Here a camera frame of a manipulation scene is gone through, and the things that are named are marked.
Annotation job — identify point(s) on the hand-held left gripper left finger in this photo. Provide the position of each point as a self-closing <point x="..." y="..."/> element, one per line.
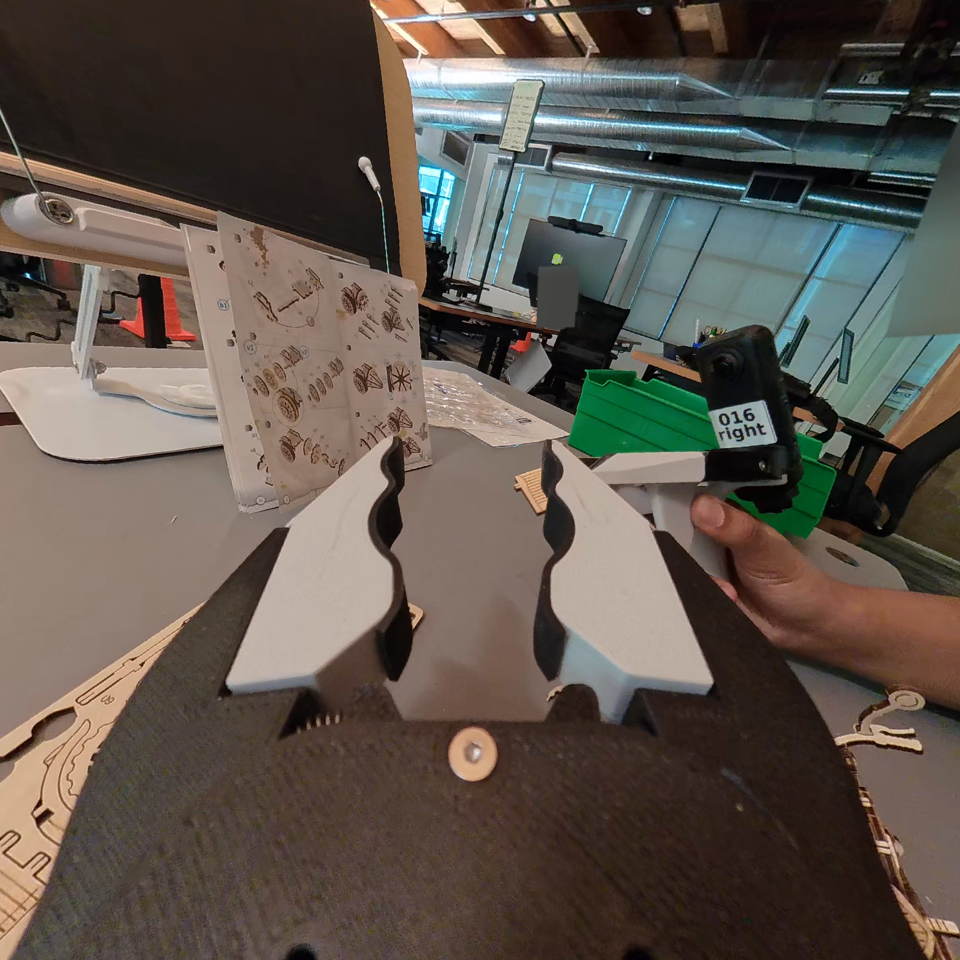
<point x="300" y="600"/>

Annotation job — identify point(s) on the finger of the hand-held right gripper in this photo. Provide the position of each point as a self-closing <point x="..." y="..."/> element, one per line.
<point x="637" y="499"/>
<point x="652" y="469"/>

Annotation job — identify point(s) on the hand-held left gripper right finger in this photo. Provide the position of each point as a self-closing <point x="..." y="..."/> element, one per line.
<point x="630" y="607"/>

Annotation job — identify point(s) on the ribbed wooden model panel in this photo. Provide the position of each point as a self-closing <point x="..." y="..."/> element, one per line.
<point x="531" y="491"/>

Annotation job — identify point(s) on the person's right forearm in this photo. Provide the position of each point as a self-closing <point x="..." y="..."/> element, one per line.
<point x="885" y="637"/>

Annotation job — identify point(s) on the thin desk monitor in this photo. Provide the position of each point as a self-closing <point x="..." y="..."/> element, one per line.
<point x="846" y="356"/>
<point x="796" y="341"/>

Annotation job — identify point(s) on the grey desk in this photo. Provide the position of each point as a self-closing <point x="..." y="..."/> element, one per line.
<point x="112" y="540"/>

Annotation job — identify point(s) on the wooden office desk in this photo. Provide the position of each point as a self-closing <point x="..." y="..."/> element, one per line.
<point x="480" y="311"/>

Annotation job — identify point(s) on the person's right hand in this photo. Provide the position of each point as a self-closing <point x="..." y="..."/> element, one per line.
<point x="772" y="592"/>

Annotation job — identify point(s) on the green plastic bin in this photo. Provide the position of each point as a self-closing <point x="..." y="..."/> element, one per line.
<point x="637" y="420"/>

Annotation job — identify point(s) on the pen holder cup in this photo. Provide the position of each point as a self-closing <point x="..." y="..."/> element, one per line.
<point x="709" y="337"/>

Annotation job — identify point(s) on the small wooden model piece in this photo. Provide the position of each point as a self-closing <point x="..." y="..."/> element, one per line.
<point x="415" y="617"/>
<point x="556" y="692"/>

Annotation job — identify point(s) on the clear plastic bag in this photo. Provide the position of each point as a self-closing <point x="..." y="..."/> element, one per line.
<point x="487" y="409"/>

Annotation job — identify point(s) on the large black monitor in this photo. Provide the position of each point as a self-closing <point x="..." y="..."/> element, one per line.
<point x="600" y="255"/>

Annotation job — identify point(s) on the black webcam bar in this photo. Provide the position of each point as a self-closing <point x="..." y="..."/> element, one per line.
<point x="574" y="225"/>

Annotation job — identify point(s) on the model instruction booklet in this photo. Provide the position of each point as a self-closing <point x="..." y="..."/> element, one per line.
<point x="300" y="360"/>

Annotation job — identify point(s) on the wooden parts sheet with wheels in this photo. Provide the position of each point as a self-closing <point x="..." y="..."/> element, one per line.
<point x="67" y="720"/>

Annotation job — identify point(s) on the curved wooden model piece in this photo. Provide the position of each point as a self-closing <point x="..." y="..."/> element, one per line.
<point x="877" y="741"/>

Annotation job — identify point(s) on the orange traffic cone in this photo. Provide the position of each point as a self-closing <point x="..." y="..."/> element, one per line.
<point x="180" y="322"/>

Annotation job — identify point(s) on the white sign on pole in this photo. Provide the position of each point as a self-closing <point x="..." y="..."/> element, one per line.
<point x="525" y="112"/>

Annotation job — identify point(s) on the tan backing board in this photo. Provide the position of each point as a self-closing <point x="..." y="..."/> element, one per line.
<point x="401" y="187"/>

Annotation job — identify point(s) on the pile of wooden model pieces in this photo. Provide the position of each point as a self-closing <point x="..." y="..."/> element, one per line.
<point x="911" y="915"/>

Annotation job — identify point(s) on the black display panel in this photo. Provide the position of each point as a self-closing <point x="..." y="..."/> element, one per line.
<point x="187" y="112"/>

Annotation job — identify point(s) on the white round base plate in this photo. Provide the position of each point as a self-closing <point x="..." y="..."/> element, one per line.
<point x="870" y="574"/>

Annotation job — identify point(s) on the silver ventilation duct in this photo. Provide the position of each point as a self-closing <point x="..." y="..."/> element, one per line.
<point x="600" y="75"/>

